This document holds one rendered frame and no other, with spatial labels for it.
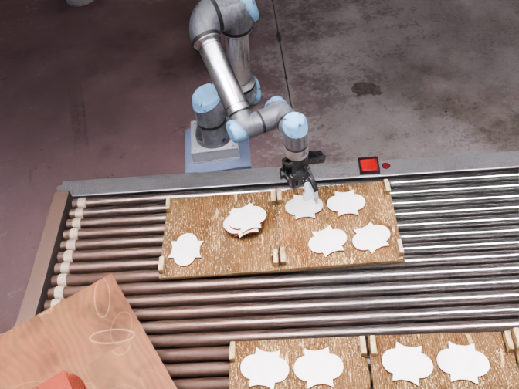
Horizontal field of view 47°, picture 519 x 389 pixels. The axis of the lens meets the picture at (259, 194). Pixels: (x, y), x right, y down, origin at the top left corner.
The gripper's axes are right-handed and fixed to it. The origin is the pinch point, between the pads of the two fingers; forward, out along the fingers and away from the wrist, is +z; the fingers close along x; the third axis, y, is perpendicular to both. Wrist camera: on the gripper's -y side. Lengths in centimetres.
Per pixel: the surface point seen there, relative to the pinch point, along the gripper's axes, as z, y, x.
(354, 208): 7.0, -11.3, 13.6
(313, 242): 7.1, 9.0, 15.2
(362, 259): 8.0, 1.2, 30.6
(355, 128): 101, -111, -85
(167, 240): 8, 46, -21
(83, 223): 11, 66, -51
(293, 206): 7.1, 3.8, -1.7
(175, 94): 102, -46, -195
